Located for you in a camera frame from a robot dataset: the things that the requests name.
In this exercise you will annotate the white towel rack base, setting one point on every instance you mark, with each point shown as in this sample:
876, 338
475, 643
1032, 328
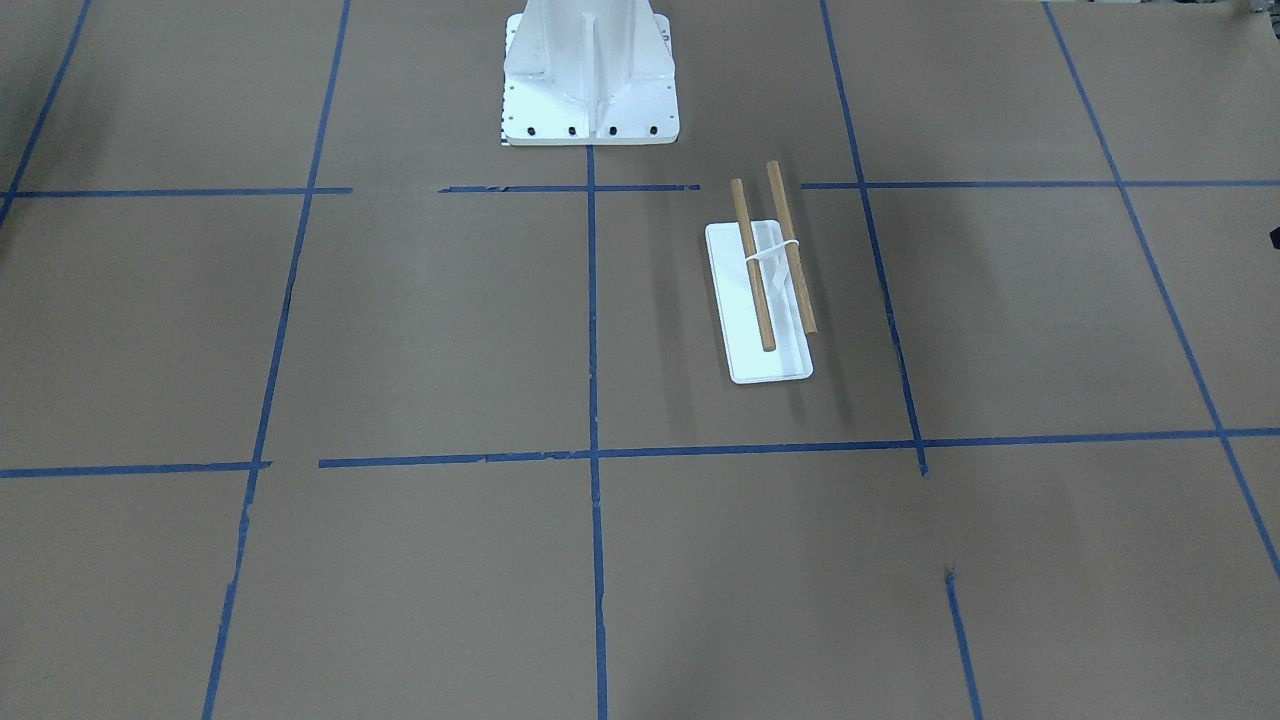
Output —
747, 363

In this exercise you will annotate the upper wooden rack rod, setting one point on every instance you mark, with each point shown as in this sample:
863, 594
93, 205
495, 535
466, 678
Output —
753, 266

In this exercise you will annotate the wooden rack rod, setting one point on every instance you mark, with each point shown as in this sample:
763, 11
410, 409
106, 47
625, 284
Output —
791, 247
753, 266

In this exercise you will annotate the lower wooden rack rod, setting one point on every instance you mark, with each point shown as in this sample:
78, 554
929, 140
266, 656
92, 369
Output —
791, 247

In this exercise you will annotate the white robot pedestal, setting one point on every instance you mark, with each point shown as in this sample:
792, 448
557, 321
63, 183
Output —
579, 73

